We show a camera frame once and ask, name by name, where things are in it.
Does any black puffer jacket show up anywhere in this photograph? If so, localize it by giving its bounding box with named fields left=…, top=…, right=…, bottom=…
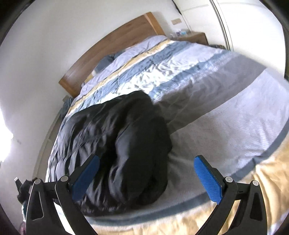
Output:
left=46, top=91, right=172, bottom=216

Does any striped blue white duvet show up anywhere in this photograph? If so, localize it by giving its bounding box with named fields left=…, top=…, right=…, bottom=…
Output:
left=64, top=36, right=288, bottom=234

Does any grey cloth beside bed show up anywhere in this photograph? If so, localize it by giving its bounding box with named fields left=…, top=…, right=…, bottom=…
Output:
left=60, top=97, right=74, bottom=119

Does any striped pillow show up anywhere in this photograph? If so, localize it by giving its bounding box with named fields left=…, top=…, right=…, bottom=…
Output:
left=81, top=50, right=124, bottom=86

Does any wooden nightstand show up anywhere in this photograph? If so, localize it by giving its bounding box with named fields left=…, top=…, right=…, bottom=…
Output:
left=172, top=32, right=209, bottom=46

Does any white wardrobe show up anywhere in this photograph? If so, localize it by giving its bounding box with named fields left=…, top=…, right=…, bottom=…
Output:
left=175, top=0, right=286, bottom=74

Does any wooden headboard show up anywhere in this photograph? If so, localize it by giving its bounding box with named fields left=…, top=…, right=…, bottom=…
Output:
left=59, top=12, right=165, bottom=97

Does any beige wall switch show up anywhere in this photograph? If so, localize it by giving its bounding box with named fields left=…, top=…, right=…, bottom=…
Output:
left=171, top=18, right=182, bottom=25

